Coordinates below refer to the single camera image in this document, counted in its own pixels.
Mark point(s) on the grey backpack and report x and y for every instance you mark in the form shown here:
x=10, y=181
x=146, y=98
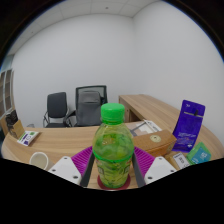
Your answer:
x=88, y=108

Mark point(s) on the black mesh office chair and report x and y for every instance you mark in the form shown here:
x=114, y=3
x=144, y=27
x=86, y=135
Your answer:
x=104, y=91

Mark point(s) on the wide dark brown box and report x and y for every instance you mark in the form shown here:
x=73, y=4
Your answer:
x=11, y=118

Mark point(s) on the green drink bottle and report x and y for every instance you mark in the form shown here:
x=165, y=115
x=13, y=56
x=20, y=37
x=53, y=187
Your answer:
x=112, y=150

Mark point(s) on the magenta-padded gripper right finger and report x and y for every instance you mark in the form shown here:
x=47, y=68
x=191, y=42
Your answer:
x=160, y=168

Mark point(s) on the green packet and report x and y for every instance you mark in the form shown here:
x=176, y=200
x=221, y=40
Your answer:
x=199, y=154

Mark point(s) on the small tan box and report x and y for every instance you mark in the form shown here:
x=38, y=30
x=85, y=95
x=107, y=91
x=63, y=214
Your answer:
x=178, y=160

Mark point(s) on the white and brown mug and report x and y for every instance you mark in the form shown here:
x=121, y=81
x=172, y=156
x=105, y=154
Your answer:
x=40, y=160

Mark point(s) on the open cardboard box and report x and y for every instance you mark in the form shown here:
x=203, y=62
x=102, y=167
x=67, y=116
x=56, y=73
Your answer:
x=18, y=131

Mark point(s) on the green and purple leaflet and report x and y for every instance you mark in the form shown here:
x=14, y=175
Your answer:
x=28, y=138

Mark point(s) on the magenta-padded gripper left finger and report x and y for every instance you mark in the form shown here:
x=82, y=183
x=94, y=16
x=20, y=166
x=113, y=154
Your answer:
x=65, y=168

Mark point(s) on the purple pouch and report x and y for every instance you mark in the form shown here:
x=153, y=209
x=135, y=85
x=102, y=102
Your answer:
x=188, y=128

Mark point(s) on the wooden shelf cabinet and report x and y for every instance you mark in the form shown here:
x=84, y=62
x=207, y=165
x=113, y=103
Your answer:
x=7, y=93

